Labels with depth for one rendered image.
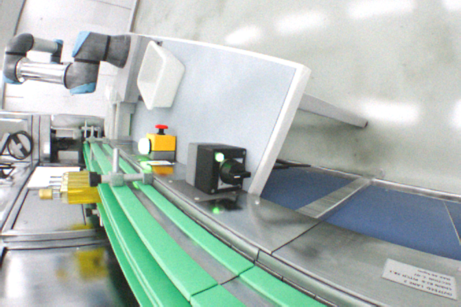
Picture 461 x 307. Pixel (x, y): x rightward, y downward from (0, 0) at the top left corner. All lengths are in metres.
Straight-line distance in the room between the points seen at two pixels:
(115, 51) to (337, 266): 0.93
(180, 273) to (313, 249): 0.14
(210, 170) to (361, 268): 0.25
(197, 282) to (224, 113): 0.34
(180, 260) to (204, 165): 0.18
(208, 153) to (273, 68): 0.19
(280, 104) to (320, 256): 0.24
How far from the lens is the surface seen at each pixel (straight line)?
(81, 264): 0.73
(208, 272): 0.22
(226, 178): 0.35
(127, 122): 1.08
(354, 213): 0.44
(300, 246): 0.25
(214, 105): 0.49
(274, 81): 0.37
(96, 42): 0.93
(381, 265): 0.25
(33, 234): 0.83
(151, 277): 0.32
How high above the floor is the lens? 1.04
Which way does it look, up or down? 41 degrees down
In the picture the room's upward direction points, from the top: 87 degrees counter-clockwise
